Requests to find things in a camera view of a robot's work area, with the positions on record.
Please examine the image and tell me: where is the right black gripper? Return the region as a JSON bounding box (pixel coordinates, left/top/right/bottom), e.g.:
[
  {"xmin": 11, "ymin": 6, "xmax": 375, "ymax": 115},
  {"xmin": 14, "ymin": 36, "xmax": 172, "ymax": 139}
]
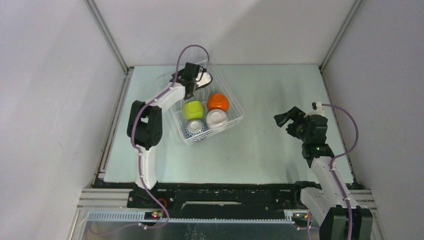
[{"xmin": 274, "ymin": 106, "xmax": 311, "ymax": 144}]

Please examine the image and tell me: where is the dark blue floral bowl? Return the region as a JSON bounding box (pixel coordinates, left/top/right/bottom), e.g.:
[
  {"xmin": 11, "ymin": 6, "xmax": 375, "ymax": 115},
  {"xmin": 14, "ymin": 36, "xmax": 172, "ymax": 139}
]
[{"xmin": 194, "ymin": 71, "xmax": 213, "ymax": 90}]

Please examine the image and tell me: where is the lime green square bowl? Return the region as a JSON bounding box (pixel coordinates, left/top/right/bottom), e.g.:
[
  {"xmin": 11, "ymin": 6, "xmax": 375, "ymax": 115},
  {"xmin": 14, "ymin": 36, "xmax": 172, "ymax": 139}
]
[{"xmin": 182, "ymin": 100, "xmax": 205, "ymax": 121}]

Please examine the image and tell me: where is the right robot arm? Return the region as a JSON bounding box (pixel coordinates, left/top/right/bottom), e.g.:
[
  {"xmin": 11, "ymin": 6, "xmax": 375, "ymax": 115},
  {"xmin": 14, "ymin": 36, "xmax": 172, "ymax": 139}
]
[{"xmin": 273, "ymin": 102, "xmax": 374, "ymax": 240}]

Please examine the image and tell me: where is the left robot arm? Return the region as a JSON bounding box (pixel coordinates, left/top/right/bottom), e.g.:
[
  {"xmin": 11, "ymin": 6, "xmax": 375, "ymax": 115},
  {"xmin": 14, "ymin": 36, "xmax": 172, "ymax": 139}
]
[{"xmin": 127, "ymin": 62, "xmax": 211, "ymax": 208}]

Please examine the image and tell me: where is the orange bowl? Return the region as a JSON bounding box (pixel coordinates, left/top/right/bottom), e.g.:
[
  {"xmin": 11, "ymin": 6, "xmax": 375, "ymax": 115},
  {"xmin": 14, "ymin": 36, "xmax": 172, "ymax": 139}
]
[{"xmin": 206, "ymin": 93, "xmax": 230, "ymax": 112}]

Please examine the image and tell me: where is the plain white bowl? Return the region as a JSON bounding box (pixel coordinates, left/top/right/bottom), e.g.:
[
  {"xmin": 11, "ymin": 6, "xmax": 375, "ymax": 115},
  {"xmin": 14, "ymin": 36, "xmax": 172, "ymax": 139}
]
[{"xmin": 205, "ymin": 108, "xmax": 229, "ymax": 129}]

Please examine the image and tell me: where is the blue white patterned bowl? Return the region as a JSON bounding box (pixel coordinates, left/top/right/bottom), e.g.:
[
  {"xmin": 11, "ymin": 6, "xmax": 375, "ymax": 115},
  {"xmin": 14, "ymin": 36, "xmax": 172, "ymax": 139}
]
[{"xmin": 184, "ymin": 119, "xmax": 209, "ymax": 143}]

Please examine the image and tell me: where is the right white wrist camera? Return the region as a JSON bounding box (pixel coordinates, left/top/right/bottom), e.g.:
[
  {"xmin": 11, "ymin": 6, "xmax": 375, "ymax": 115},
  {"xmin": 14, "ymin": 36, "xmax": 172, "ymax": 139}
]
[{"xmin": 306, "ymin": 101, "xmax": 325, "ymax": 117}]

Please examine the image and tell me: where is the white wire dish rack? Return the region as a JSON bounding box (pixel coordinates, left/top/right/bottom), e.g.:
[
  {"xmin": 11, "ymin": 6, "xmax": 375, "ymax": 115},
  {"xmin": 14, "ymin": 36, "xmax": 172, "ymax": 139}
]
[{"xmin": 154, "ymin": 60, "xmax": 244, "ymax": 145}]

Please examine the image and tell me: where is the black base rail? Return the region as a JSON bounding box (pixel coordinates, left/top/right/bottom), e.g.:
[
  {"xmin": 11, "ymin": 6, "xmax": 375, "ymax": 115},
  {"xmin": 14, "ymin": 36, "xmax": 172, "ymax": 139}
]
[{"xmin": 92, "ymin": 180, "xmax": 365, "ymax": 221}]

